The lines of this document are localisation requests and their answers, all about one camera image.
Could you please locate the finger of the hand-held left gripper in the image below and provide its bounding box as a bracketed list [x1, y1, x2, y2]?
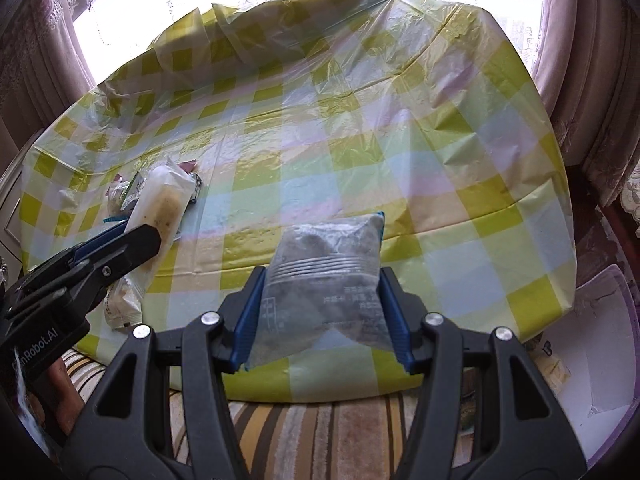
[65, 224, 167, 311]
[20, 220, 128, 291]

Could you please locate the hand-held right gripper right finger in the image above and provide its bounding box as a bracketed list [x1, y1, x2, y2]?
[377, 266, 588, 480]

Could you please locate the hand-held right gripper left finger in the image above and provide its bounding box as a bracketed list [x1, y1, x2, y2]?
[62, 265, 268, 480]

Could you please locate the clear cake packet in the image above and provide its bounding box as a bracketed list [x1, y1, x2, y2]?
[102, 157, 201, 331]

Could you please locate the silver blue snack packet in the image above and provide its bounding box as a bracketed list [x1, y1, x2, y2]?
[245, 210, 396, 371]

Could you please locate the person's left hand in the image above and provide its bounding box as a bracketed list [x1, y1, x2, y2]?
[35, 355, 86, 441]

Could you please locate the small clear snack packet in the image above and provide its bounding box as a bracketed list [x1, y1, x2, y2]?
[106, 174, 143, 217]

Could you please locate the white dresser with drawers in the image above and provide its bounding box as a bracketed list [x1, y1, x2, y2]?
[0, 150, 31, 271]

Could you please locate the striped sofa cushion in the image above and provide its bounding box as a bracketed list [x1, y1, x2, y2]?
[60, 345, 481, 480]

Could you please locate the yellow checkered plastic tablecloth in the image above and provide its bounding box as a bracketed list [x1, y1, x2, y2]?
[20, 0, 581, 403]

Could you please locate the pink curtain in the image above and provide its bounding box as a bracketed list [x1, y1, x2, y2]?
[530, 0, 640, 241]
[0, 0, 101, 171]

